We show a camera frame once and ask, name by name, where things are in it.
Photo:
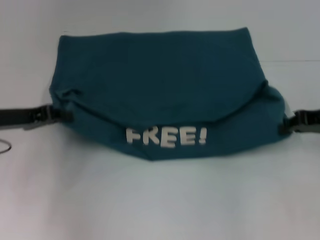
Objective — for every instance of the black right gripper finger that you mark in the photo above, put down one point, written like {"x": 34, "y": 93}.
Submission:
{"x": 290, "y": 126}

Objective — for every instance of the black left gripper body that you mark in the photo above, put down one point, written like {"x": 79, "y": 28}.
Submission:
{"x": 15, "y": 117}

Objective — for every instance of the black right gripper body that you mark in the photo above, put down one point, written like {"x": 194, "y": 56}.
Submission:
{"x": 311, "y": 122}

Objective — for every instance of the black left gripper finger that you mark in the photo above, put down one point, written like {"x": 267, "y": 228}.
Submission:
{"x": 50, "y": 115}

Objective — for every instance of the teal blue shirt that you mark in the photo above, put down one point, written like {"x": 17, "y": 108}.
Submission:
{"x": 162, "y": 87}

